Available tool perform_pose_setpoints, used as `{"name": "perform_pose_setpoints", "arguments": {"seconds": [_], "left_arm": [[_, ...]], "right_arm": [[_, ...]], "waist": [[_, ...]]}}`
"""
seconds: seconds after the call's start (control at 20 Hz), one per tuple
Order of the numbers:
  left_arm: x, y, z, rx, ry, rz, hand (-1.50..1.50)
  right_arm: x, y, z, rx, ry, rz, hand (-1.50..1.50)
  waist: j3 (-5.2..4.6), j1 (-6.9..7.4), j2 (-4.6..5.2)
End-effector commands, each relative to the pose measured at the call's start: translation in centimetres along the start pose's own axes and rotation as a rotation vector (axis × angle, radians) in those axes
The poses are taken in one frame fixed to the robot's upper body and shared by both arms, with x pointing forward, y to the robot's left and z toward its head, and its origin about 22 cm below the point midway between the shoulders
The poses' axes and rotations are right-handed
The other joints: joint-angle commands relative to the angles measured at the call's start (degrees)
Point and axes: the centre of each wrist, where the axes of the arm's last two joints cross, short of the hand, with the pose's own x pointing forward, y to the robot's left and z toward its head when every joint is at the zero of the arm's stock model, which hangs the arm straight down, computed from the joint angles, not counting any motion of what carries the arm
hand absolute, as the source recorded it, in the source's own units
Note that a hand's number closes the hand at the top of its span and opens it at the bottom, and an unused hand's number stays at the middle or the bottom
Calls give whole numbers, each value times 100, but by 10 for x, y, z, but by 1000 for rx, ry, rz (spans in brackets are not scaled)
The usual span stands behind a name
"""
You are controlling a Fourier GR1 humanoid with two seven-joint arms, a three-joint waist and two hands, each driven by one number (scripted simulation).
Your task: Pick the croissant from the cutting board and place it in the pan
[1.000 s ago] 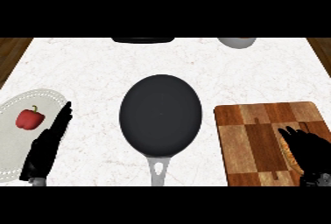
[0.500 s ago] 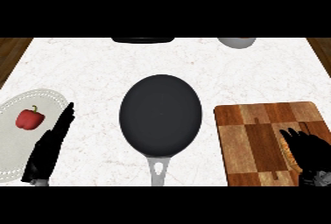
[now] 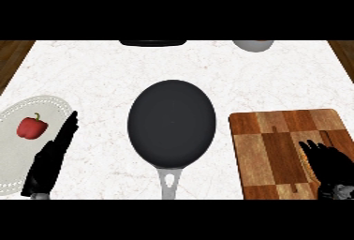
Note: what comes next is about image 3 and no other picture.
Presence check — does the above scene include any white lace placemat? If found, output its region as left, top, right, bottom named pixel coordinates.
left=0, top=95, right=75, bottom=197

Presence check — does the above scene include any black flat object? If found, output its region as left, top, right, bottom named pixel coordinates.
left=117, top=39, right=188, bottom=48

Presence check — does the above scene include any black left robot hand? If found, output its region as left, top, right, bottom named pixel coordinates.
left=19, top=110, right=79, bottom=198

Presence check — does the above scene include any dark grey frying pan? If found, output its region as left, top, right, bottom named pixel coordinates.
left=125, top=79, right=216, bottom=201

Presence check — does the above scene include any grey bowl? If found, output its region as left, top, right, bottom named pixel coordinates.
left=231, top=39, right=275, bottom=53

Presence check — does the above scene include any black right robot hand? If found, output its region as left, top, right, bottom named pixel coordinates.
left=297, top=139, right=354, bottom=200

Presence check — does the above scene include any red bell pepper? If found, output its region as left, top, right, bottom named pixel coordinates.
left=14, top=112, right=50, bottom=141

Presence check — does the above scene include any wooden checkered cutting board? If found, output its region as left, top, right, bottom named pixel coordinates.
left=228, top=108, right=354, bottom=201

